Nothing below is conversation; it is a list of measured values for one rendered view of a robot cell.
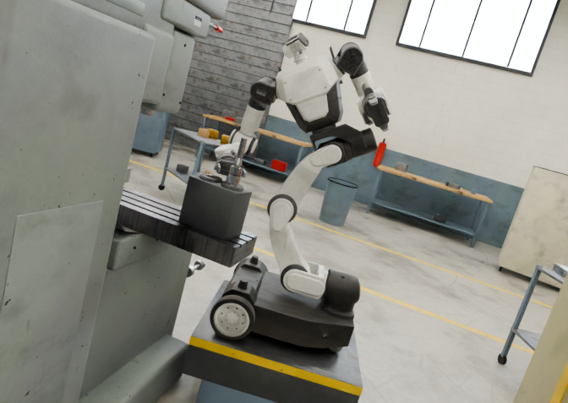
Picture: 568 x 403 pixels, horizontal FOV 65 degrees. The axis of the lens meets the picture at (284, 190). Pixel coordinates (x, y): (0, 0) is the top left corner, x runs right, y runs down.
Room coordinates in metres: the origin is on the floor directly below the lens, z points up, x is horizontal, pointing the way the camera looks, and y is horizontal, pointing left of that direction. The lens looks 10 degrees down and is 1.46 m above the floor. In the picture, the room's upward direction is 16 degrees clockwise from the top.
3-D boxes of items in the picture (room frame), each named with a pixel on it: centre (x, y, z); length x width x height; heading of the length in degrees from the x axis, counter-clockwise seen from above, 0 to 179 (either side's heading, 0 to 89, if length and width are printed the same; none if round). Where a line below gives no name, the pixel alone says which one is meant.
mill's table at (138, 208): (1.80, 0.68, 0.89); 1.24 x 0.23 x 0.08; 75
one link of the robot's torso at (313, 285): (2.10, -0.22, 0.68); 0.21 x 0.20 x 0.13; 88
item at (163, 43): (1.59, 0.67, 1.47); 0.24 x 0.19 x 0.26; 75
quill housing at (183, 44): (1.78, 0.62, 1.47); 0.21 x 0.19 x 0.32; 75
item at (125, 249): (1.78, 0.62, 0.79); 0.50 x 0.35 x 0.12; 165
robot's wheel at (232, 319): (1.84, 0.07, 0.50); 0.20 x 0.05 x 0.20; 88
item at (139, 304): (1.80, 0.61, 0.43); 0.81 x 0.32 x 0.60; 165
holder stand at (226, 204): (1.67, 0.24, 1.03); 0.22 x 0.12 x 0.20; 68
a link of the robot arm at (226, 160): (1.83, 0.25, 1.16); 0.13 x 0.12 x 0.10; 108
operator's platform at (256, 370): (2.10, -0.18, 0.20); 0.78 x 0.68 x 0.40; 88
